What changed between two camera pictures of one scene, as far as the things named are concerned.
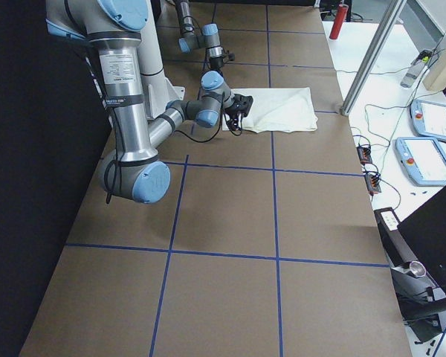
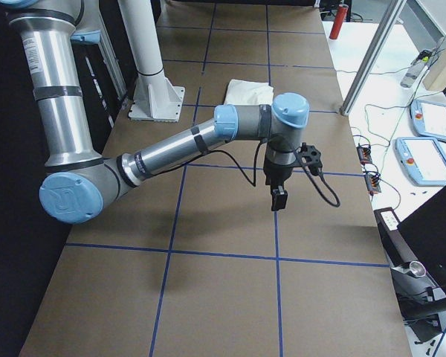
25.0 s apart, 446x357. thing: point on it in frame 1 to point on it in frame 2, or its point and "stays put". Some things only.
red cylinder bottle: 339,20 stays put
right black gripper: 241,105 to 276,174
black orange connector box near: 372,183 stays put
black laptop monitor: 434,232 stays put
